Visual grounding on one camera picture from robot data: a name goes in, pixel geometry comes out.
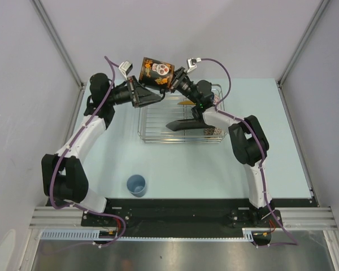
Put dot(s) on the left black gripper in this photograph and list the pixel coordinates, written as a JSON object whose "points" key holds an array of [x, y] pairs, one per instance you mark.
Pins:
{"points": [[145, 96]]}

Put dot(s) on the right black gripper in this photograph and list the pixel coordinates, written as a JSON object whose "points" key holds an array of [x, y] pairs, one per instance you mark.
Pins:
{"points": [[178, 77]]}

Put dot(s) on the red and black mug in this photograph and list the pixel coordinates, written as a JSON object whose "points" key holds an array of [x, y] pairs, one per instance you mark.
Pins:
{"points": [[156, 74]]}

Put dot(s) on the yellow round plate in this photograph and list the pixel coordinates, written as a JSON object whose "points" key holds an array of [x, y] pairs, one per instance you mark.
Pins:
{"points": [[186, 103]]}

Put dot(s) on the metal wire dish rack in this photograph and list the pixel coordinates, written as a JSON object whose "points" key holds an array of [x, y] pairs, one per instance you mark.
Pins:
{"points": [[153, 119]]}

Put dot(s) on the black floral square plate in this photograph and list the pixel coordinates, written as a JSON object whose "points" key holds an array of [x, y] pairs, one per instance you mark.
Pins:
{"points": [[186, 124]]}

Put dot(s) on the red patterned bowl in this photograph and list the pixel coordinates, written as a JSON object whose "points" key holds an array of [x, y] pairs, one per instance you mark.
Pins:
{"points": [[212, 132]]}

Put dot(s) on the light blue cup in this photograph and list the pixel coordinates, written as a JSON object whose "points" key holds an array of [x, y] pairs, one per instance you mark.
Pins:
{"points": [[136, 185]]}

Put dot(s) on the blue patterned bowl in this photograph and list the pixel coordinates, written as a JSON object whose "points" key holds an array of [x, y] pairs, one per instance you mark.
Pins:
{"points": [[216, 98]]}

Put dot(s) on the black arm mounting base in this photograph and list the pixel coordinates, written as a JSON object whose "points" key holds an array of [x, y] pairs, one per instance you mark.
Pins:
{"points": [[188, 218]]}

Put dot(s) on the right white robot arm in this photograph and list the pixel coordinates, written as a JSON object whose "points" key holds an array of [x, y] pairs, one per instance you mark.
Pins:
{"points": [[249, 143]]}

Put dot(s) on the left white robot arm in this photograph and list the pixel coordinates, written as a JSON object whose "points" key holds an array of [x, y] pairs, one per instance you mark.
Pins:
{"points": [[63, 174]]}

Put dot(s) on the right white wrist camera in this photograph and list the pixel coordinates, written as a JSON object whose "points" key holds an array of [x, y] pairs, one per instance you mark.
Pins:
{"points": [[192, 64]]}

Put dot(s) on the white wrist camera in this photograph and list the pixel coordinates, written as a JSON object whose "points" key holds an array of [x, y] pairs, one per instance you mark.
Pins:
{"points": [[125, 68], [192, 64]]}

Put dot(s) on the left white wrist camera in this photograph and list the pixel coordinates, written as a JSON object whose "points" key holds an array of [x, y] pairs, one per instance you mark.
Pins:
{"points": [[125, 68]]}

